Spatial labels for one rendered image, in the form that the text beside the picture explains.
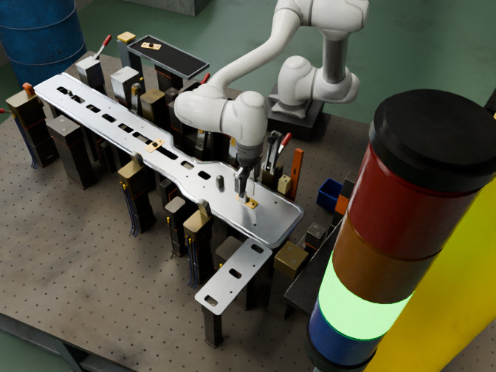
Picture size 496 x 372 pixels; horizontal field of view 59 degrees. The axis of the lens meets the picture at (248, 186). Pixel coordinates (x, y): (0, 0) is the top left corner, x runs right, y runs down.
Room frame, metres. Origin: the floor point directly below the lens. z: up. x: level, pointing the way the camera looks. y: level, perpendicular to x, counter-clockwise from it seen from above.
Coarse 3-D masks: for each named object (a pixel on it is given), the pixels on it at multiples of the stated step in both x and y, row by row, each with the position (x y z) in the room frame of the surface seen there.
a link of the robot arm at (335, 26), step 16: (320, 0) 1.49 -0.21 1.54; (336, 0) 1.48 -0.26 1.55; (352, 0) 1.48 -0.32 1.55; (320, 16) 1.46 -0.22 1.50; (336, 16) 1.45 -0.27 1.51; (352, 16) 1.45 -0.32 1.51; (336, 32) 1.47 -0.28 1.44; (336, 48) 1.56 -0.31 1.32; (336, 64) 1.62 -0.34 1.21; (320, 80) 1.74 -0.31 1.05; (336, 80) 1.70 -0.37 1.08; (352, 80) 1.77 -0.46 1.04; (320, 96) 1.75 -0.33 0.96; (336, 96) 1.72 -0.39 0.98; (352, 96) 1.73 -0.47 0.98
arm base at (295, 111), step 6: (270, 96) 1.90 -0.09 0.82; (276, 96) 1.90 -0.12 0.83; (276, 102) 1.87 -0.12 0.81; (306, 102) 1.83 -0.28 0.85; (276, 108) 1.82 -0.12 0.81; (282, 108) 1.81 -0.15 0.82; (288, 108) 1.79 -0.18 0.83; (294, 108) 1.79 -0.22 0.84; (300, 108) 1.80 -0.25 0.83; (306, 108) 1.82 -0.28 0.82; (288, 114) 1.79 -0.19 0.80; (294, 114) 1.78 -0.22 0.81; (300, 114) 1.77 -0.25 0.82
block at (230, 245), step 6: (228, 240) 0.86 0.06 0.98; (234, 240) 0.86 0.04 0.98; (222, 246) 0.83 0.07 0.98; (228, 246) 0.84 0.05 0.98; (234, 246) 0.84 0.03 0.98; (240, 246) 0.84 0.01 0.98; (216, 252) 0.81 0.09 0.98; (222, 252) 0.81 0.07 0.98; (228, 252) 0.81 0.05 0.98; (234, 252) 0.81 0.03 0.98; (216, 258) 0.80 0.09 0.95; (222, 258) 0.79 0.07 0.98; (228, 258) 0.79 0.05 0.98; (216, 264) 0.80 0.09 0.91; (222, 264) 0.79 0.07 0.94; (234, 270) 0.79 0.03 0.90; (234, 276) 0.80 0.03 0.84
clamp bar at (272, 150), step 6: (276, 132) 1.16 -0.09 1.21; (270, 138) 1.13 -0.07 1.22; (276, 138) 1.14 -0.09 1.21; (270, 144) 1.15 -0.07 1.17; (276, 144) 1.14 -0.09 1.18; (270, 150) 1.15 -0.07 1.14; (276, 150) 1.13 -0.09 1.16; (270, 156) 1.15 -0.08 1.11; (276, 156) 1.14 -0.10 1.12; (276, 162) 1.14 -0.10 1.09; (264, 168) 1.14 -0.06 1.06
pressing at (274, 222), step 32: (64, 96) 1.57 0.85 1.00; (96, 96) 1.59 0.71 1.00; (96, 128) 1.37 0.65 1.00; (160, 128) 1.39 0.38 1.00; (160, 160) 1.20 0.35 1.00; (192, 160) 1.21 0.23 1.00; (192, 192) 1.05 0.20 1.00; (224, 192) 1.06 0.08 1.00; (256, 192) 1.07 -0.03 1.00; (256, 224) 0.92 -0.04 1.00; (288, 224) 0.93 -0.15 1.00
